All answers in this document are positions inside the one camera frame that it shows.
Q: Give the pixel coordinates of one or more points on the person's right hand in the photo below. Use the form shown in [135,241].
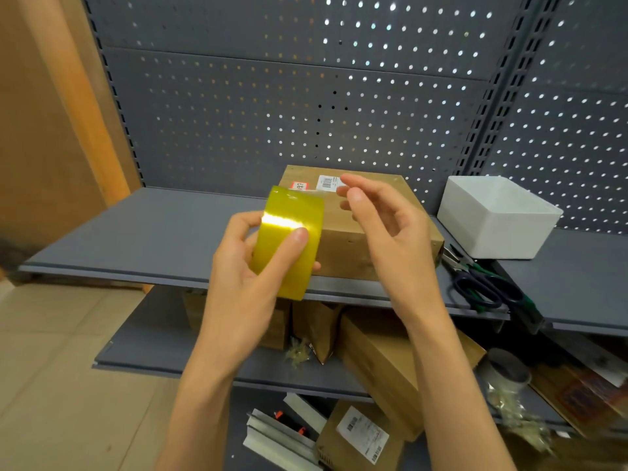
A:
[402,250]

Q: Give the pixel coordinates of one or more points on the person's left hand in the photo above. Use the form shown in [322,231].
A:
[240,304]

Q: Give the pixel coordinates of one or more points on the brown cardboard box white labels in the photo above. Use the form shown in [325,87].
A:
[343,250]

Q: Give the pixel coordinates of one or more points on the yellow tape roll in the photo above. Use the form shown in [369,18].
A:
[289,250]

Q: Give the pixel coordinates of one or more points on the black scissors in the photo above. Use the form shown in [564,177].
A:
[485,289]

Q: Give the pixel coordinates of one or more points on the white plastic bin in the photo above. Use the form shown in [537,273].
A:
[500,225]

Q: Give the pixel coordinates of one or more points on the person's right forearm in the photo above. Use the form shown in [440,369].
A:
[456,397]

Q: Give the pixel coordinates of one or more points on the cardboard box torn white sticker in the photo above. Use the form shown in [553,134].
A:
[279,328]

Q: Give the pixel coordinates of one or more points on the cardboard box red lettering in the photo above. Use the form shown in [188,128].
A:
[378,367]

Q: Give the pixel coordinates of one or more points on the white tape roll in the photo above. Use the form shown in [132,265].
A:
[505,372]

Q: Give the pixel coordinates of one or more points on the cardboard box barcode label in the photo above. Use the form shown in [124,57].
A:
[353,436]

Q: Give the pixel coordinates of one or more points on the cardboard box red blue print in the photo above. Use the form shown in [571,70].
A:
[584,397]

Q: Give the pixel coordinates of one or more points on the white flat strips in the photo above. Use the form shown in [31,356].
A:
[284,436]

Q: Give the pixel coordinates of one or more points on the grey perforated back panel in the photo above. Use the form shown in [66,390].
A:
[569,117]
[294,93]

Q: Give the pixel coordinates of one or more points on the crumpled clear plastic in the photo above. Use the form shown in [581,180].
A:
[520,416]

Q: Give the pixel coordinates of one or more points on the brown wooden panel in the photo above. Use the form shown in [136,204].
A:
[49,122]

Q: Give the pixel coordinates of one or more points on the grey slotted upright post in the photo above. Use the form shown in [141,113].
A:
[113,88]
[510,83]

